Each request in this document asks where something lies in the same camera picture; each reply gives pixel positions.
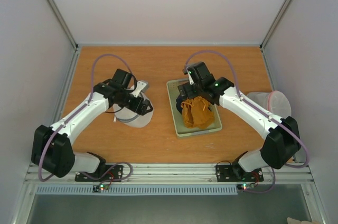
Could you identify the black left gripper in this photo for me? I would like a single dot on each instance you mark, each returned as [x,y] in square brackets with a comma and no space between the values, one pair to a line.
[136,108]

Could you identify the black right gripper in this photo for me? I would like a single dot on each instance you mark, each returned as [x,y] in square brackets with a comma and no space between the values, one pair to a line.
[190,93]

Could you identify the navy blue bra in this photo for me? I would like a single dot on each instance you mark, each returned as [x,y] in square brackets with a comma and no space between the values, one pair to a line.
[179,101]

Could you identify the mustard orange bra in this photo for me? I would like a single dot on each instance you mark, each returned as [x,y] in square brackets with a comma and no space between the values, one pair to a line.
[197,113]

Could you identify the white mesh laundry bag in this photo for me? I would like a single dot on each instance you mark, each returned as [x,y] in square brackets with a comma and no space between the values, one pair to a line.
[130,118]

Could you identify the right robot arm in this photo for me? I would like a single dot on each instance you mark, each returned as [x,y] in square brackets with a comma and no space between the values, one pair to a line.
[280,135]

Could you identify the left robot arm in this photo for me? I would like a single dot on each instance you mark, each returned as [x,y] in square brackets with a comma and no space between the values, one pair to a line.
[122,95]

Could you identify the pink-rimmed mesh laundry bag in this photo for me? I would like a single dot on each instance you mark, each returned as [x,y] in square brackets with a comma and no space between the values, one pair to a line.
[275,102]

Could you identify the green plastic basket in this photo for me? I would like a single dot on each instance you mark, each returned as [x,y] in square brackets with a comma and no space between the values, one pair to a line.
[181,130]

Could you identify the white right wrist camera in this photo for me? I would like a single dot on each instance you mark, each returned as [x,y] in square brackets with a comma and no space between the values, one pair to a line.
[188,72]

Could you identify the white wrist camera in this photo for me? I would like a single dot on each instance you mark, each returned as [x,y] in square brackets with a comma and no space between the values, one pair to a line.
[140,87]
[188,72]

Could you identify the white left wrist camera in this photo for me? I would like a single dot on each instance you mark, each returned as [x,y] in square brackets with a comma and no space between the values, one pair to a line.
[140,87]

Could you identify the aluminium front rail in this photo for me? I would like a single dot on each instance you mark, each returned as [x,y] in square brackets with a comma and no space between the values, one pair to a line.
[183,173]

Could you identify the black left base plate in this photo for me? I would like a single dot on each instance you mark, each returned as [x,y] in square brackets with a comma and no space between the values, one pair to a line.
[104,172]

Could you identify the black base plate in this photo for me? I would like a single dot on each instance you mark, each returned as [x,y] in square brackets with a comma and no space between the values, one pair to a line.
[227,172]
[104,172]

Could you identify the grey slotted cable duct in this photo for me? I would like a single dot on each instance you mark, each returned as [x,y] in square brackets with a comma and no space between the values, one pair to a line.
[138,190]

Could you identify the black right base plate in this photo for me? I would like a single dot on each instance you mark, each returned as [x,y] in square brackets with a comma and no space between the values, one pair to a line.
[227,172]

